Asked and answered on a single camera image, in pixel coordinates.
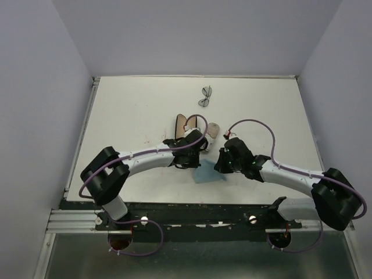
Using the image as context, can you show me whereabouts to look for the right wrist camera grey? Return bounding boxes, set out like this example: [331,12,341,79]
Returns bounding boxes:
[223,130,237,141]

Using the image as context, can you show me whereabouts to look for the aluminium frame rail front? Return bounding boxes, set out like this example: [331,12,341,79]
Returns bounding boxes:
[34,210,363,278]

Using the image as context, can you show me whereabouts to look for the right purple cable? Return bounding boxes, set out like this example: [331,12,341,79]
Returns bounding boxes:
[226,118,367,253]

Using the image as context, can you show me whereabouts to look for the black mounting base rail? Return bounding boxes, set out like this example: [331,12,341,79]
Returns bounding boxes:
[95,198,302,242]

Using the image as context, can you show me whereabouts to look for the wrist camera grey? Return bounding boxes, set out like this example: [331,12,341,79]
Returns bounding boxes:
[183,125,201,133]
[223,130,237,141]

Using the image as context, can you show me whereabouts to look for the black glasses case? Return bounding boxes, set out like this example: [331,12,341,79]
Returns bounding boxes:
[174,114,187,141]

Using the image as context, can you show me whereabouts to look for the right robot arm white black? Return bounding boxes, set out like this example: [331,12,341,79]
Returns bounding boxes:
[214,137,363,231]

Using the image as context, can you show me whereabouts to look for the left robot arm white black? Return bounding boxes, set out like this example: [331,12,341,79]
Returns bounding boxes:
[80,128,208,230]

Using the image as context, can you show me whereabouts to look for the marbled glasses case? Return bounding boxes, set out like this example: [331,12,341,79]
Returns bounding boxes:
[204,123,220,153]

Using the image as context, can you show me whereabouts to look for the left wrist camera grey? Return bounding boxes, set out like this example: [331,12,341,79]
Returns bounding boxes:
[183,125,201,133]

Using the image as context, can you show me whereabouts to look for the blue cleaning cloth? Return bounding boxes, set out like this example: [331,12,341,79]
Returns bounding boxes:
[192,159,227,184]

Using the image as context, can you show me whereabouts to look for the dark wire-frame sunglasses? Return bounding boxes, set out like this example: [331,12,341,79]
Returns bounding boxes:
[198,86,212,108]

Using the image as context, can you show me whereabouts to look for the aluminium frame rail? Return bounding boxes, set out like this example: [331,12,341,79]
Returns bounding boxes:
[62,76,101,200]
[34,210,363,278]

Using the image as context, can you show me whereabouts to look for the aluminium frame rail left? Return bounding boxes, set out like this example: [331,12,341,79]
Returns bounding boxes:
[62,76,101,200]

